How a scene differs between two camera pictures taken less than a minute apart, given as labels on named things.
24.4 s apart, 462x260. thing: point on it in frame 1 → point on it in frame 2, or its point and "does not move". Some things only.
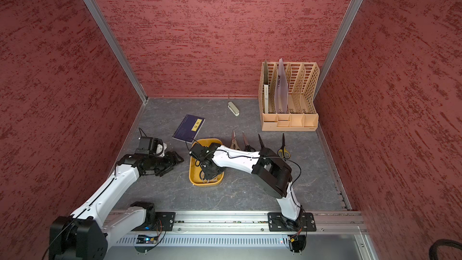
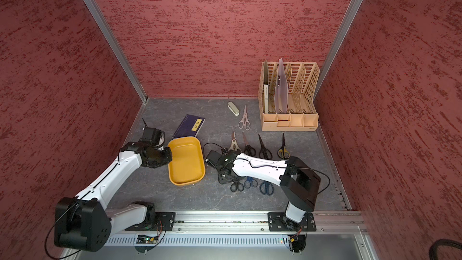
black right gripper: (210, 174) → (223, 180)
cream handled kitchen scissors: (234, 141) does not move
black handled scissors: (248, 147) does not move
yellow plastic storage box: (195, 175) → (187, 166)
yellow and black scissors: (283, 152) does not move
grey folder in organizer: (281, 90) does not move
